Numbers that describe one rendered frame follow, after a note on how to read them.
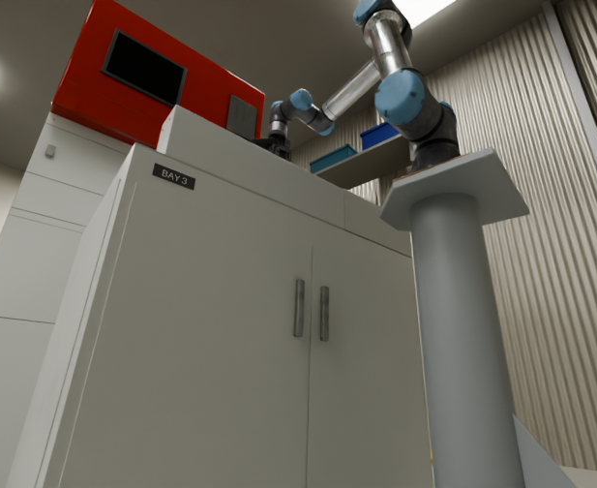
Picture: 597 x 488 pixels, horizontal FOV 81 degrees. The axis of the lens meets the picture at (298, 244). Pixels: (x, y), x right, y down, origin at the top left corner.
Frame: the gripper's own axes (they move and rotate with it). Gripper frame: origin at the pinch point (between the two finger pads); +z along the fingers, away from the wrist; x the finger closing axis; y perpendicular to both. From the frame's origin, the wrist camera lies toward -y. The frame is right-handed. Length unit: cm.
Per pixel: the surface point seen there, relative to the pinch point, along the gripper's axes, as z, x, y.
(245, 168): 19.9, -27.4, -20.8
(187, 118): 13.9, -28.4, -37.2
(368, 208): 13.1, -24.6, 25.9
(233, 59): -243, 166, 31
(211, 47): -243, 167, 7
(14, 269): 43, 32, -63
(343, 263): 36.1, -25.8, 13.8
